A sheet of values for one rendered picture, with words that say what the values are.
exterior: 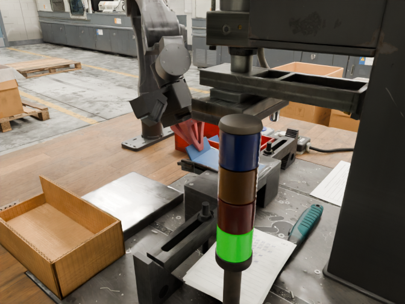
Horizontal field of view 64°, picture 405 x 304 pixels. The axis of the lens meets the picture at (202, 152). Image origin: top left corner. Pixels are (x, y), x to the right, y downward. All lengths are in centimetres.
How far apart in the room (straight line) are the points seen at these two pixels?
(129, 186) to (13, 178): 31
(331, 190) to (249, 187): 51
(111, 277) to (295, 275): 29
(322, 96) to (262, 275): 26
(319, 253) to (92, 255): 37
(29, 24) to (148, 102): 1152
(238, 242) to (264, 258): 18
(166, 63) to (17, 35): 1140
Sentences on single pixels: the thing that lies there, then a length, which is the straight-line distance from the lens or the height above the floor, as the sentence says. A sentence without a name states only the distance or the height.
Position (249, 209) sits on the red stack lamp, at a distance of 31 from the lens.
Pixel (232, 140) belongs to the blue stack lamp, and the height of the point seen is 118.
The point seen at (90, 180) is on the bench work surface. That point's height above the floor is 90.
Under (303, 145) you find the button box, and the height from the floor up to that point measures 93.
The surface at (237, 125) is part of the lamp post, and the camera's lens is 27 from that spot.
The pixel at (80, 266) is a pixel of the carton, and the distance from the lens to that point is 53.
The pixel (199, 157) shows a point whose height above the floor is 99.
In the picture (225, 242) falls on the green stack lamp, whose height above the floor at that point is 107.
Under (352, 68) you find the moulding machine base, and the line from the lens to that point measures 517.
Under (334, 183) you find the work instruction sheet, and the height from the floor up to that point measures 90.
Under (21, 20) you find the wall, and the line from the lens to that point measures 1199.
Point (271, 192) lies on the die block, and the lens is 70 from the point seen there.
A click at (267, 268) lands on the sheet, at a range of 49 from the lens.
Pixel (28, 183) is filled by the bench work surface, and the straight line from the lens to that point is 86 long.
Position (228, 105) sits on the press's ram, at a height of 114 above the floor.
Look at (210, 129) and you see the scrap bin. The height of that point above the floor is 94.
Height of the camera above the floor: 129
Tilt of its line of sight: 25 degrees down
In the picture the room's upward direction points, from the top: straight up
